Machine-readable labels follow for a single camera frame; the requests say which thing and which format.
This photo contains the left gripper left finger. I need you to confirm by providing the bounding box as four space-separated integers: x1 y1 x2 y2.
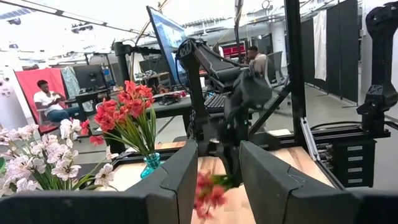
0 139 199 224

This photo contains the seated person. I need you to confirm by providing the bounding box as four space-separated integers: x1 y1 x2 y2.
32 79 81 124

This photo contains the computer monitor with blue screen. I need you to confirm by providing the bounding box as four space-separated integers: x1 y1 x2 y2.
146 5 190 86

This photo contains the person at desk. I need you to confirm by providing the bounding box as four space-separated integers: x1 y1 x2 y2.
247 45 271 75

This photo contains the black drawer cabinet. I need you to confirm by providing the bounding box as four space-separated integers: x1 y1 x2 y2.
317 138 377 189

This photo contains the silver aluminium rail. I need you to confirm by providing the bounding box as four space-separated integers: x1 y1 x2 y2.
300 118 321 162

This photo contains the grey office chair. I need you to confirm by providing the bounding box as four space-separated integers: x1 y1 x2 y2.
266 51 289 90

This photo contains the white rounded machine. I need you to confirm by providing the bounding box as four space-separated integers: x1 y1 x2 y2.
0 70 29 131

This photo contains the red display screen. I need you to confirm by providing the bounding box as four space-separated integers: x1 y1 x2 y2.
222 43 246 60

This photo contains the black partition screen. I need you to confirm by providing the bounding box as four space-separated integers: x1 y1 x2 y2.
300 0 360 103

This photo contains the black keyboard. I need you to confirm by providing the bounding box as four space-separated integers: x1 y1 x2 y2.
203 93 229 114

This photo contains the pale pink artificial flower bunch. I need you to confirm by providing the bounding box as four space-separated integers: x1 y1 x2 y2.
71 144 119 191
27 118 83 191
0 123 41 192

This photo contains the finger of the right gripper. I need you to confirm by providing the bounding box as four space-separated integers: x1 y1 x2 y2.
233 146 246 187
222 149 234 187

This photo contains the red backdrop panel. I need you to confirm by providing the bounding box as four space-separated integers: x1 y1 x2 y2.
14 67 68 134

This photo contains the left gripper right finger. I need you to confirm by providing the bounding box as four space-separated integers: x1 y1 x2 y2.
239 140 398 224

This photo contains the grey desk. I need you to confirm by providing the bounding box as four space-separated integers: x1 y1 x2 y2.
149 90 237 131

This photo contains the black monitor pole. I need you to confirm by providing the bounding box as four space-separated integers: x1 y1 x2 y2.
112 42 162 85

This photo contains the teal glass vase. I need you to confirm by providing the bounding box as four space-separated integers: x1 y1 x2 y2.
139 152 165 180

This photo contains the black computer monitor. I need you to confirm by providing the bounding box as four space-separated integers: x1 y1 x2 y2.
73 64 106 91

